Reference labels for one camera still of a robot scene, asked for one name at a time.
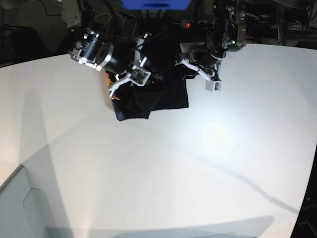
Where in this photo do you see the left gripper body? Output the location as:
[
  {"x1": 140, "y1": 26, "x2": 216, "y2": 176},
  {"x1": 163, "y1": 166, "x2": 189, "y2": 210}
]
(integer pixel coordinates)
[{"x1": 174, "y1": 48, "x2": 222, "y2": 92}]

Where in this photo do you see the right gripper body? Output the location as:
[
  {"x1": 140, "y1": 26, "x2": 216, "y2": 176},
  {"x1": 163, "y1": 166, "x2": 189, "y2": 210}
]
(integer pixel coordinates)
[{"x1": 107, "y1": 32, "x2": 152, "y2": 98}]

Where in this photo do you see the black T-shirt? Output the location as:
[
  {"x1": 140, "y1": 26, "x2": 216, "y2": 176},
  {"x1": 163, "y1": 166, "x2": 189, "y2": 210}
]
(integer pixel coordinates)
[{"x1": 111, "y1": 26, "x2": 189, "y2": 121}]

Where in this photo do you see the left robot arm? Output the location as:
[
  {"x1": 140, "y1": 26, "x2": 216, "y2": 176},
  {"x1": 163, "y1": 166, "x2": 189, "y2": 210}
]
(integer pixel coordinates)
[{"x1": 175, "y1": 0, "x2": 246, "y2": 92}]

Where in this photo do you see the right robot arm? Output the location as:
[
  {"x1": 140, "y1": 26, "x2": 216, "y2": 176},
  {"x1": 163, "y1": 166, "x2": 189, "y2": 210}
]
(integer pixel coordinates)
[{"x1": 62, "y1": 0, "x2": 152, "y2": 96}]

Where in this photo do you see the black power strip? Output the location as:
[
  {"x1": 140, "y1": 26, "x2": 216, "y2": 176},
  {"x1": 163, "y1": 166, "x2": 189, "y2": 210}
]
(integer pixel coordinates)
[{"x1": 173, "y1": 20, "x2": 213, "y2": 30}]

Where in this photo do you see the blue plastic box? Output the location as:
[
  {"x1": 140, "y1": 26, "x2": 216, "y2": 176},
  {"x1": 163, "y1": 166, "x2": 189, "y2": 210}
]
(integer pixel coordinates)
[{"x1": 121, "y1": 0, "x2": 191, "y2": 10}]

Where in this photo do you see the grey panel bottom left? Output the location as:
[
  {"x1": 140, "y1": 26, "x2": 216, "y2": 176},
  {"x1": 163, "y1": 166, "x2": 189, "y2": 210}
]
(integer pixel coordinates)
[{"x1": 0, "y1": 166, "x2": 74, "y2": 238}]

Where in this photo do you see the white coiled cable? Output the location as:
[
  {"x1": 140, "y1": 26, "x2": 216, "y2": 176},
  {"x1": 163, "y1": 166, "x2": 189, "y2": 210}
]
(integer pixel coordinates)
[{"x1": 94, "y1": 9, "x2": 139, "y2": 38}]

